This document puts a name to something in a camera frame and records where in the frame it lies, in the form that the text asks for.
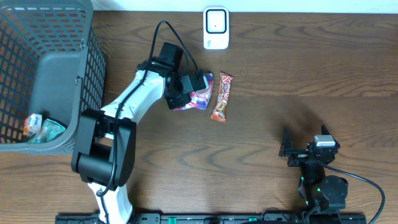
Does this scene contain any red purple snack packet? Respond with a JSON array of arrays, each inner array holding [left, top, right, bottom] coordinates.
[[174, 73, 214, 111]]

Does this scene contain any red orange candy bar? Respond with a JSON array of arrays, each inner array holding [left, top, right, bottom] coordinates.
[[211, 72, 234, 123]]

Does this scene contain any small orange snack box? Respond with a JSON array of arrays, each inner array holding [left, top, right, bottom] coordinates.
[[23, 113, 42, 136]]

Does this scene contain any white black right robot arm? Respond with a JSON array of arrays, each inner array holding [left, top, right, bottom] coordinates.
[[279, 125, 348, 223]]

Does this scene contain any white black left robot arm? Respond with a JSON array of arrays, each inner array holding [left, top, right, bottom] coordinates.
[[71, 42, 210, 223]]

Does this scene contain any white barcode scanner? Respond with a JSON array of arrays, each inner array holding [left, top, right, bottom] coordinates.
[[203, 7, 229, 50]]

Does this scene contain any grey plastic mesh basket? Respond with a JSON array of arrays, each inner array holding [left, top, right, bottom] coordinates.
[[1, 0, 106, 155]]

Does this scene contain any black mounting rail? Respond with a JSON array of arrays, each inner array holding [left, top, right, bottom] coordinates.
[[55, 212, 368, 224]]

